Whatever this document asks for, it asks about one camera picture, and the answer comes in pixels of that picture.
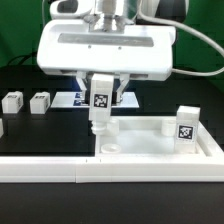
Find black cables on table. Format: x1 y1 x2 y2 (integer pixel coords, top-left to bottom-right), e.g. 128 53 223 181
6 51 39 66

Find white sheet with AprilTags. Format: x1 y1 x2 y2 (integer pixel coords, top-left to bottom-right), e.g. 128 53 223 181
51 92 139 109

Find white square tabletop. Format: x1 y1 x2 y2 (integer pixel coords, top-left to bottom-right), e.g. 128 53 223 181
96 116 224 157

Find white part at left edge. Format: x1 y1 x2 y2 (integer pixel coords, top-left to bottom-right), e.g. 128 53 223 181
0 118 4 138

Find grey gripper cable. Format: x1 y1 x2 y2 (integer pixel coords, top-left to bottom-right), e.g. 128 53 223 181
136 0 224 78

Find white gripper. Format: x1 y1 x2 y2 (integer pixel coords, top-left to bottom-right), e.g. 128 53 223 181
37 20 176 104

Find white L-shaped obstacle fence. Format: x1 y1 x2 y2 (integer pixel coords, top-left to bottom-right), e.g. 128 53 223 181
0 155 224 183

